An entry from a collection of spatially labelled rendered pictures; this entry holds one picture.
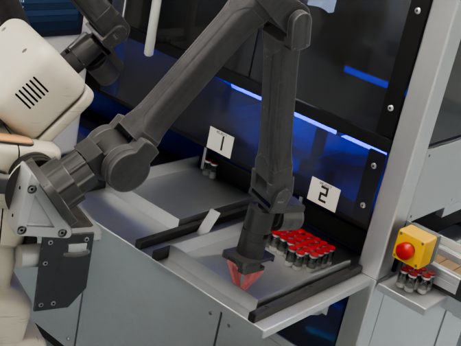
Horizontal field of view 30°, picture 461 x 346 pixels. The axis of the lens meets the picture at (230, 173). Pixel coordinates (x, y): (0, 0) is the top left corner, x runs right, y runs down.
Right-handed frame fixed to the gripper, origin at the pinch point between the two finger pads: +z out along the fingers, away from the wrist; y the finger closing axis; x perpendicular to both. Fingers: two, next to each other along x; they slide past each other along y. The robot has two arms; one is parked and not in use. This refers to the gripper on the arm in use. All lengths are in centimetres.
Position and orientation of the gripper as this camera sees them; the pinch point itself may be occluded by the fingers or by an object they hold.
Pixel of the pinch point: (238, 291)
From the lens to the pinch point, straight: 182.0
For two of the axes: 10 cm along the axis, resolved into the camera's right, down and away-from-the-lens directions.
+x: -7.3, -3.9, 5.6
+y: 6.4, -0.9, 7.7
